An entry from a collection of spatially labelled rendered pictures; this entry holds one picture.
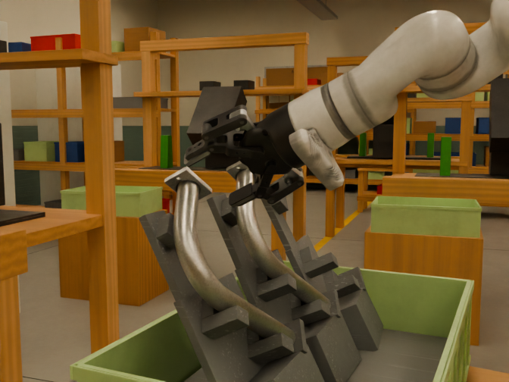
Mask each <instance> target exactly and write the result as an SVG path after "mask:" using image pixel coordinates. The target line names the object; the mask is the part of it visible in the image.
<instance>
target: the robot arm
mask: <svg viewBox="0 0 509 382"><path fill-rule="evenodd" d="M507 70H509V0H493V1H492V4H491V8H490V19H489V21H488V22H487V23H485V24H484V25H483V26H481V27H480V28H479V29H478V30H476V31H474V32H473V33H471V34H470V35H469V34H468V32H467V29H466V27H465V26H464V24H463V22H462V21H461V19H460V18H459V17H458V16H457V15H456V14H453V13H451V12H449V11H440V10H439V11H428V12H426V13H422V14H419V15H417V16H416V17H413V18H411V19H410V20H408V21H407V22H405V23H404V24H402V25H401V26H400V27H399V28H398V29H397V30H396V31H395V32H394V33H393V34H392V35H391V36H389V37H388V38H387V39H386V40H385V41H384V42H383V43H382V44H381V45H380V46H379V47H377V48H376V49H375V50H374V51H373V52H372V53H371V54H370V55H369V56H368V57H367V58H366V59H365V60H364V61H363V62H362V63H361V64H360V65H359V66H357V67H356V68H354V69H352V70H350V71H348V72H346V73H344V74H343V75H341V76H339V77H337V78H335V79H334V80H332V81H330V82H329V83H327V84H325V85H322V86H319V87H317V88H315V89H312V90H311V91H309V92H306V93H305V94H304V95H301V96H299V97H298V98H296V99H294V100H293V101H291V102H289V103H287V104H286V105H284V106H282V107H281V108H278V109H276V110H275V111H273V112H271V113H270V114H268V115H267V116H266V117H265V119H263V120H262V121H259V122H254V123H253V122H252V121H251V119H250V117H249V116H248V115H247V108H246V106H244V105H239V106H237V107H235V108H232V109H230V110H228V111H225V112H224V113H222V114H219V115H217V116H215V117H212V118H210V119H208V120H206V121H204V122H203V123H202V127H201V138H202V140H201V141H199V142H197V143H196V144H194V145H192V146H190V147H188V149H187V150H186V153H185V155H184V164H185V165H186V166H187V167H190V166H192V165H194V164H196V163H197V162H199V161H201V160H202V159H204V158H207V157H208V156H209V155H211V152H213V153H225V154H226V155H228V156H232V157H239V160H240V161H241V162H242V163H243V164H244V165H246V166H247V167H248V169H249V170H250V171H251V172H252V173H253V174H257V178H256V181H255V184H253V183H249V184H247V185H245V186H243V187H241V188H240V189H238V190H236V191H234V192H232V193H230V195H229V205H231V206H232V207H233V208H234V207H236V206H242V205H244V204H246V203H248V202H250V201H252V200H254V199H266V200H267V203H269V204H274V203H276V202H278V201H279V200H281V199H283V198H284V197H286V196H287V195H288V194H290V193H292V192H294V191H295V190H297V189H298V188H300V187H301V186H303V185H304V175H303V169H302V168H301V167H302V166H304V165H306V166H307V167H308V168H309V169H310V170H311V172H312V173H313V174H314V175H315V176H316V177H317V179H318V180H319V181H320V182H321V183H322V184H323V185H324V186H325V187H326V188H327V189H328V190H329V191H332V190H334V189H336V188H338V187H340V186H342V185H343V183H344V180H345V178H344V176H343V173H342V172H341V170H340V168H339V166H338V165H337V163H336V160H335V159H334V157H333V154H332V151H333V150H335V149H337V148H339V147H341V146H343V145H344V144H346V143H347V142H348V141H349V140H351V139H353V138H355V137H356V136H358V135H360V134H362V133H364V132H366V131H368V130H370V129H372V128H373V127H375V126H377V125H379V124H381V123H383V122H385V121H387V120H388V119H389V118H391V117H392V116H393V115H394V114H395V113H396V112H397V110H398V99H397V94H399V93H400V91H402V90H403V89H404V88H405V87H407V86H408V85H409V84H410V83H412V82H414V81H415V82H416V84H417V85H418V86H419V87H420V89H421V90H422V92H423V93H425V94H426V95H427V96H429V97H430V98H433V99H439V100H447V99H456V98H460V97H462V96H466V95H468V94H470V93H472V92H475V91H476V90H478V89H480V88H481V87H483V86H484V85H486V84H487V83H489V82H491V81H492V80H494V79H495V78H496V77H498V76H500V75H501V74H503V73H504V72H506V71H507ZM240 129H244V131H240ZM235 130H236V131H235ZM234 141H239V145H238V146H234V145H233V142H234ZM217 142H224V143H217ZM279 174H284V176H282V177H281V178H279V179H278V180H276V181H275V182H273V183H272V184H270V183H271V180H272V179H273V175H279Z"/></svg>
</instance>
